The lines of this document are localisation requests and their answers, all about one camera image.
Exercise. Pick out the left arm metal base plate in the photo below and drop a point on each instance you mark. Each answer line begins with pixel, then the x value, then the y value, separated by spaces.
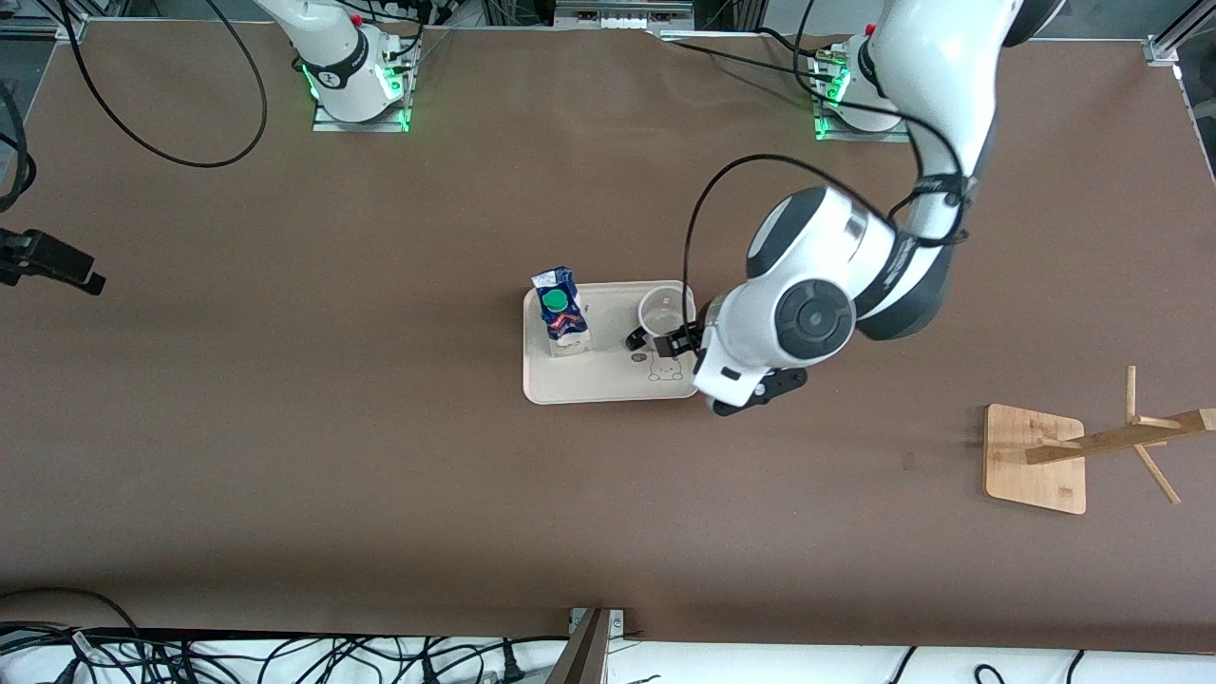
pixel 826 133

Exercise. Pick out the grey power strip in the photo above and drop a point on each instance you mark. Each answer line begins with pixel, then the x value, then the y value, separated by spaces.
pixel 622 14

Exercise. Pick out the blue white milk carton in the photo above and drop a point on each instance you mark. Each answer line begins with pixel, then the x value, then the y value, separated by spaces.
pixel 560 313

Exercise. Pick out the dark camera stand pole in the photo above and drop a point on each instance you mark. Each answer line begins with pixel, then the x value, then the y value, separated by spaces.
pixel 581 655

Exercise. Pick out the aluminium frame rail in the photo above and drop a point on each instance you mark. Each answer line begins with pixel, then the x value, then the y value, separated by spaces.
pixel 38 28
pixel 1164 43

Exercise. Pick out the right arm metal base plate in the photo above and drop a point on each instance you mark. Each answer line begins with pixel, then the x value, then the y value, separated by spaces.
pixel 328 123

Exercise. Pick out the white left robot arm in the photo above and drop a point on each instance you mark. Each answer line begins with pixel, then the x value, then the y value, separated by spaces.
pixel 817 313

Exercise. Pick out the beige rabbit print tray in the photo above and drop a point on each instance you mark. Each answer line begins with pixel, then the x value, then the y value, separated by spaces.
pixel 608 385

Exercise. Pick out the wooden mug tree stand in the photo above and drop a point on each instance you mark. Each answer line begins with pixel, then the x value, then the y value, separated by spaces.
pixel 1031 475

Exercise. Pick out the white smiley face cup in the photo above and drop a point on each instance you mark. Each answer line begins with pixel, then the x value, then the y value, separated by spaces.
pixel 665 309

